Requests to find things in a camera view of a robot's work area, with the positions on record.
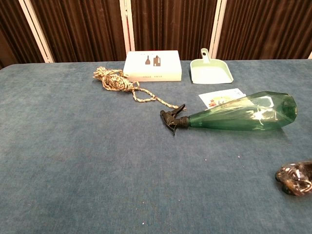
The green plastic spray bottle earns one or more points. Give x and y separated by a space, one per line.
234 114

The white box with brown print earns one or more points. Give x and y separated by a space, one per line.
151 69

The printed paper card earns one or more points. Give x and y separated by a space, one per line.
214 99

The mint green plastic dustpan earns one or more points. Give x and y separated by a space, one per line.
209 73

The blue tablecloth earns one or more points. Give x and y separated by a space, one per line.
97 158

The brown pleated curtain panel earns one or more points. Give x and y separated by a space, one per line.
173 24
268 26
12 36
80 29

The black glossy lumpy object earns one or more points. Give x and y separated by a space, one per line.
296 180

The white screen frame post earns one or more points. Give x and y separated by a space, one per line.
127 26
36 31
218 29

